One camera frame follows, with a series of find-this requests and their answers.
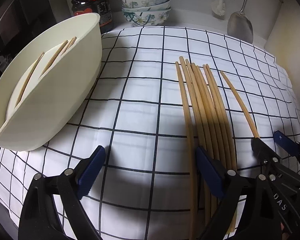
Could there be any wooden chopstick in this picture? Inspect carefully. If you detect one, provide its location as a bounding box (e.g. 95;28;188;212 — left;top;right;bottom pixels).
202;64;236;170
15;52;45;107
220;71;260;138
205;64;239;235
41;40;69;75
62;36;77;55
204;66;232;169
175;56;212;239
185;59;220;230
175;61;197;239
191;63;226;167

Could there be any white black checkered cloth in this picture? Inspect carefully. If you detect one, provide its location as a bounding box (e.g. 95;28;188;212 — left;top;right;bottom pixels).
0;27;300;239

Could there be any cream cutting board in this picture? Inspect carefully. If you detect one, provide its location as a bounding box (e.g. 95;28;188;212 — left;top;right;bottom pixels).
264;15;300;102

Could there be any large white round bowl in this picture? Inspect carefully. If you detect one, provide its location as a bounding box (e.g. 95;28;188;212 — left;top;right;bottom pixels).
0;12;102;151

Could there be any metal spatula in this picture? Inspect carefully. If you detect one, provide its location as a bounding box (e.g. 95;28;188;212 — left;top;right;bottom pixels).
227;0;254;44

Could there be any middle floral ceramic bowl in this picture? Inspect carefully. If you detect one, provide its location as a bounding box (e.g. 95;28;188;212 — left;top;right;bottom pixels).
121;0;171;12

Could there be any bottom floral ceramic bowl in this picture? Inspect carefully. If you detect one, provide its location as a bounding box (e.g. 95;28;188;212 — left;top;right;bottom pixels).
122;8;171;27

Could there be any dark soy sauce bottle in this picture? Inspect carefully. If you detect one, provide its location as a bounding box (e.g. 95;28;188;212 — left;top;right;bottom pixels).
71;0;114;34

